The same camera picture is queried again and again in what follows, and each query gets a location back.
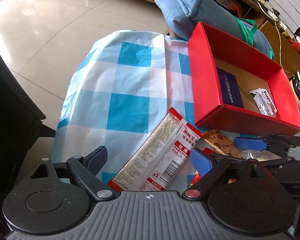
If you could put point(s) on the dark blue wafer box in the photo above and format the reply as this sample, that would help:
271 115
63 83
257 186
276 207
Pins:
230 87

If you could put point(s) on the red cardboard box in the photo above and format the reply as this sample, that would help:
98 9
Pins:
202 80

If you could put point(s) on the brown cardboard box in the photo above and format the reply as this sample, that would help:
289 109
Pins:
287 52

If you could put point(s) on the blue white checkered tablecloth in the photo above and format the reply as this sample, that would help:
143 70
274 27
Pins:
130 80

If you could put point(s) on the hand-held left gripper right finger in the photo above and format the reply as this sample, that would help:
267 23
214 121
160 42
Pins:
201 161

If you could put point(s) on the orange dark bag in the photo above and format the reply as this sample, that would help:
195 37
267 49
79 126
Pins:
221 3

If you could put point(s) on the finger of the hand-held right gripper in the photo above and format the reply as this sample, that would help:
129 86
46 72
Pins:
247 143

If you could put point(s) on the blue cloth bag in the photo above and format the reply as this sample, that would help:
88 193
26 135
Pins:
202 5

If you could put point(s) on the gold snack packet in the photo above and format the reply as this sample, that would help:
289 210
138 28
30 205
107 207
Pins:
221 142

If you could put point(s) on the long white red snack packet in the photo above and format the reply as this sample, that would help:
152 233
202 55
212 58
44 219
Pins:
155 152

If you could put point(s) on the small white wafer packet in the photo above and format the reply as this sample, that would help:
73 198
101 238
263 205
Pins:
263 102

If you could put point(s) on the dark furniture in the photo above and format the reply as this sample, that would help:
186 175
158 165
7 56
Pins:
10 117

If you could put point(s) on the red plastic bag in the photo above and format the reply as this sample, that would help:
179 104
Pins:
297 45

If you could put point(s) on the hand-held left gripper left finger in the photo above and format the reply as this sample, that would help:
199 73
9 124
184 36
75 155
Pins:
98 157

